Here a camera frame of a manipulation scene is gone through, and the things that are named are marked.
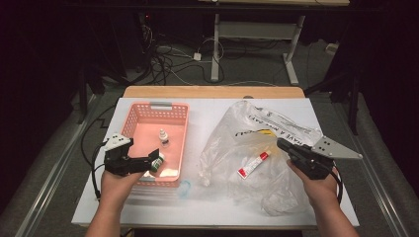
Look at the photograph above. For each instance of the person's left hand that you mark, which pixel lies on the person's left hand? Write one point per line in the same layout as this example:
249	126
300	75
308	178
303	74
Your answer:
117	187

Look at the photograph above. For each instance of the clear printed plastic bag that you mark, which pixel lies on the clear printed plastic bag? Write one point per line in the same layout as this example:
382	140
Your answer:
230	138

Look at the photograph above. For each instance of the white floor socket box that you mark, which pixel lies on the white floor socket box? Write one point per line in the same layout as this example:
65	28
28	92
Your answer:
331	48

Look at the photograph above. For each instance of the green and white bottle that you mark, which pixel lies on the green and white bottle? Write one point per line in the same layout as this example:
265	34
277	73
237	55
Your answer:
158	162

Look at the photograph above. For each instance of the person's right hand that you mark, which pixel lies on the person's right hand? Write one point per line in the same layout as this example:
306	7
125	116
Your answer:
321	191

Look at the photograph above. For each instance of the white power adapter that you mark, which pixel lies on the white power adapter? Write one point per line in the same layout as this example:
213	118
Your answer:
197	56

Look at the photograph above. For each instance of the black metal stand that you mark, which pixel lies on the black metal stand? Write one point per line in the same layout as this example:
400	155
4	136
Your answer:
354	105
82	95

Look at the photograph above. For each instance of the black computer tower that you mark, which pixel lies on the black computer tower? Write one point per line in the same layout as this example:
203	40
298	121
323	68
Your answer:
128	39

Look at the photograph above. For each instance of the pale blue plastic piece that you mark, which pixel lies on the pale blue plastic piece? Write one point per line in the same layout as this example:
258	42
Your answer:
185	190

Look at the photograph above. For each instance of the dark table grommet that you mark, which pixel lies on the dark table grommet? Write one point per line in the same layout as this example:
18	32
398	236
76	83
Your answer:
248	97

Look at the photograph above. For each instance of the red and white tube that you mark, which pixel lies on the red and white tube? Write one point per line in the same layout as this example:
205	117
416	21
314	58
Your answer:
252	165

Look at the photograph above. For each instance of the pink plastic basket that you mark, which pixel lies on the pink plastic basket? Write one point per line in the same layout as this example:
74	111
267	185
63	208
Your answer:
148	131

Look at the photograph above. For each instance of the metal floor rail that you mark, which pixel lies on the metal floor rail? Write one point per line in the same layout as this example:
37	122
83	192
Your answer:
49	194
378	194

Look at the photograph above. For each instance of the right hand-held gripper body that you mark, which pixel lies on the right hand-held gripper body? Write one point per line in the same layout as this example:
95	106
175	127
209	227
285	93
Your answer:
313	163

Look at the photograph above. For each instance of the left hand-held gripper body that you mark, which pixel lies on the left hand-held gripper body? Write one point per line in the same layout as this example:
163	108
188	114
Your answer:
118	161

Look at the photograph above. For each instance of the white framed desk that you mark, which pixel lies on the white framed desk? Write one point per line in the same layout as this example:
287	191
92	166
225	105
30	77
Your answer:
215	49

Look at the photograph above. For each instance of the small white dropper bottle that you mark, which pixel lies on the small white dropper bottle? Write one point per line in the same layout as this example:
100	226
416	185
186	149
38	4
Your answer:
163	136

